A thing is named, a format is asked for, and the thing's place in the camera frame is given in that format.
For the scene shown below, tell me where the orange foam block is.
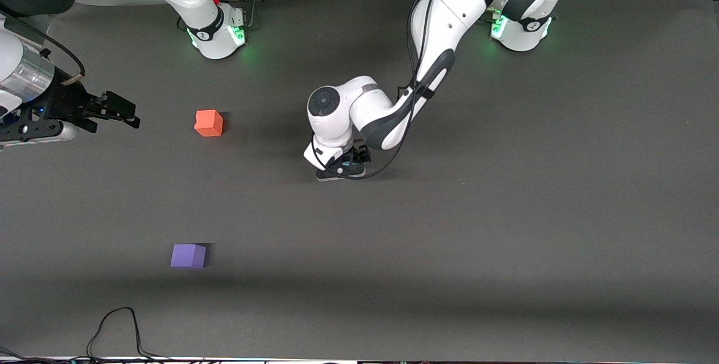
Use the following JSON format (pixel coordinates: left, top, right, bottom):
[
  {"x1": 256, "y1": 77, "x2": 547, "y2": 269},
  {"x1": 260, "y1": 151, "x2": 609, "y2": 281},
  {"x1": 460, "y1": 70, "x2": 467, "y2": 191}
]
[{"x1": 194, "y1": 110, "x2": 224, "y2": 138}]

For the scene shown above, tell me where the black looped cable on table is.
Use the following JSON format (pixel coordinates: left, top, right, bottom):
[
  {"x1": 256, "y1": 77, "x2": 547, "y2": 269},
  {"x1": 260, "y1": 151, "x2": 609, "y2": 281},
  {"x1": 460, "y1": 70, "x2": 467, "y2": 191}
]
[{"x1": 86, "y1": 307, "x2": 169, "y2": 362}]

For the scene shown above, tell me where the purple foam block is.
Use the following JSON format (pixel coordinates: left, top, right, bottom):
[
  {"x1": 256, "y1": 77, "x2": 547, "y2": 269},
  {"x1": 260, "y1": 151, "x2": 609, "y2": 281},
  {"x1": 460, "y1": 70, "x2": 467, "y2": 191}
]
[{"x1": 170, "y1": 244, "x2": 207, "y2": 269}]

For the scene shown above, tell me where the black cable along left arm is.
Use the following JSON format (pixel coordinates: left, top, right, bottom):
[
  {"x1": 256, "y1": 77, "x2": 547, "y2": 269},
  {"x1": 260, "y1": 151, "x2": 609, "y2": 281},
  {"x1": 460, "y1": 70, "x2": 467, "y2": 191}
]
[{"x1": 311, "y1": 0, "x2": 588, "y2": 180}]

